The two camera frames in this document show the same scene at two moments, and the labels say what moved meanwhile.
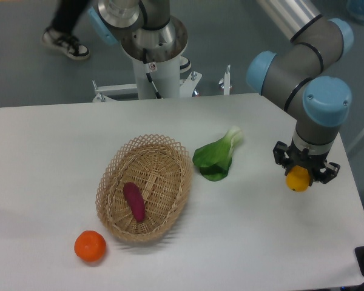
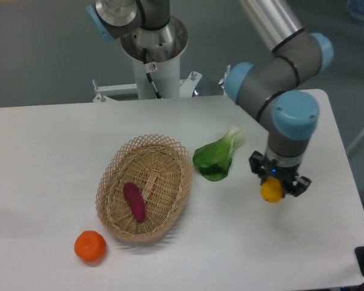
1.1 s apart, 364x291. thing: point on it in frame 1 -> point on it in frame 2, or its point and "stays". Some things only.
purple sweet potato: x=136 y=200 stays
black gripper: x=290 y=156 -> x=264 y=168
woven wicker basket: x=162 y=170 stays
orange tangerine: x=90 y=246 stays
